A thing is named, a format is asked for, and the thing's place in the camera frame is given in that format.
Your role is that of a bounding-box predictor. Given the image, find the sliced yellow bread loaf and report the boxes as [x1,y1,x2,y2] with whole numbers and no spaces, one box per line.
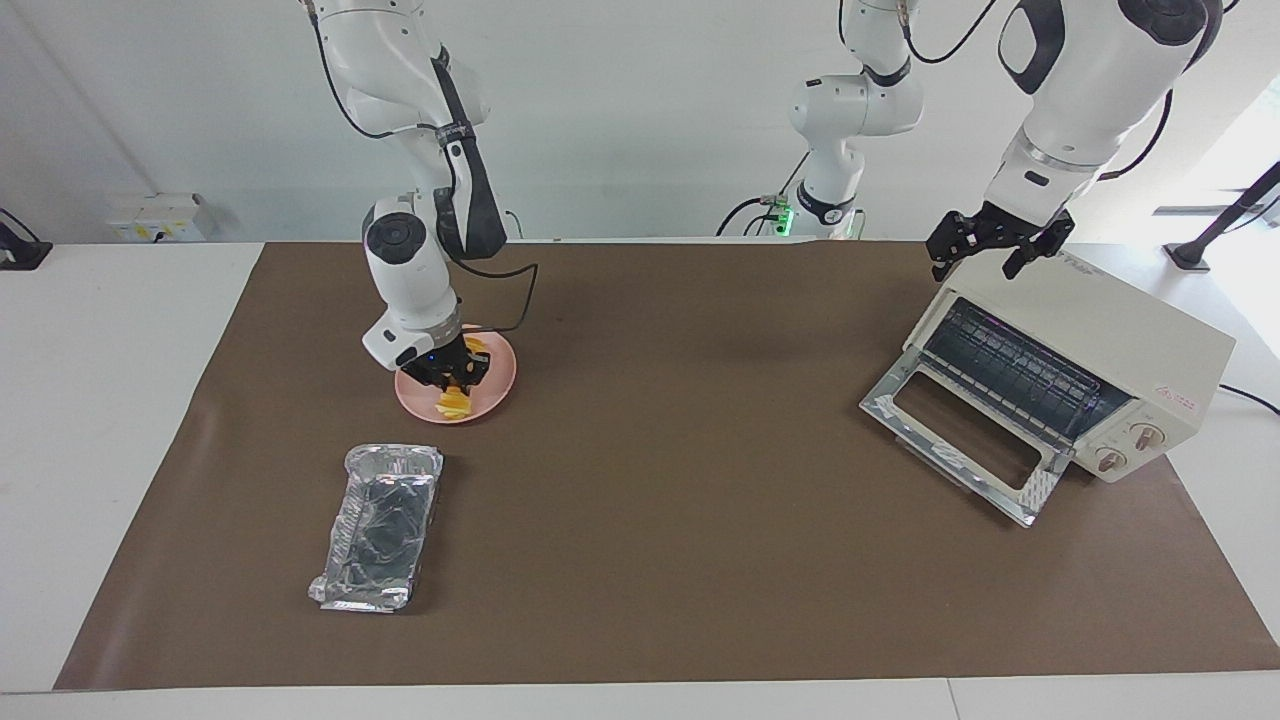
[437,335,491,422]

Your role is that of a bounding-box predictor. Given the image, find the aluminium foil tray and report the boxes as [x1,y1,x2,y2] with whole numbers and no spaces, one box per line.
[307,443,444,613]

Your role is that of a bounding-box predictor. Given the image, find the metal oven rack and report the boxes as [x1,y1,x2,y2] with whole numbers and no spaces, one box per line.
[925,297,1131,441]

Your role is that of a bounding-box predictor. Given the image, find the white toaster oven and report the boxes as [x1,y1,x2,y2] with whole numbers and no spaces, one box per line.
[903,248,1237,484]

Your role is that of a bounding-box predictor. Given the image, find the pink round plate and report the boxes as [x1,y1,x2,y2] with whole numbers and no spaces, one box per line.
[395,325,519,425]

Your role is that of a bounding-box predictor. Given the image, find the brown table mat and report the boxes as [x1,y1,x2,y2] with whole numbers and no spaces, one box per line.
[52,240,1280,691]

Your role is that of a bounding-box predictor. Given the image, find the black table clamp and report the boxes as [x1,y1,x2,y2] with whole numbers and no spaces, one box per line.
[0,207,53,271]

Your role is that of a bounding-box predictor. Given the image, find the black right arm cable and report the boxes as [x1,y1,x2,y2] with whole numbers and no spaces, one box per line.
[305,0,541,336]

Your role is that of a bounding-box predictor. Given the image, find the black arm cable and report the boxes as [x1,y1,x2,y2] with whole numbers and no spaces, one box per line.
[305,0,541,336]
[900,0,1176,183]

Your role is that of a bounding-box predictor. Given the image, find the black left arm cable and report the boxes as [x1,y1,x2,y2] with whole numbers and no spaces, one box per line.
[900,0,1176,183]

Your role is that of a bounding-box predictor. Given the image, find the glass oven door metal frame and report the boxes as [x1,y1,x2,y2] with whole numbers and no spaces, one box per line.
[858,345,1076,529]

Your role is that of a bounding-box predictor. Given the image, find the black left base cables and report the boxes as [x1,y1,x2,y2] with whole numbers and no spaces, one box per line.
[715,150,806,238]

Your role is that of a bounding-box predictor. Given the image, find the black camera stand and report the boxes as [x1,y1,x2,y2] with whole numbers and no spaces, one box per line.
[1165,160,1280,273]

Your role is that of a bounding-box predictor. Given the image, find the black oven power cord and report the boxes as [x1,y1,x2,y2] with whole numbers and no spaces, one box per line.
[1218,385,1280,417]

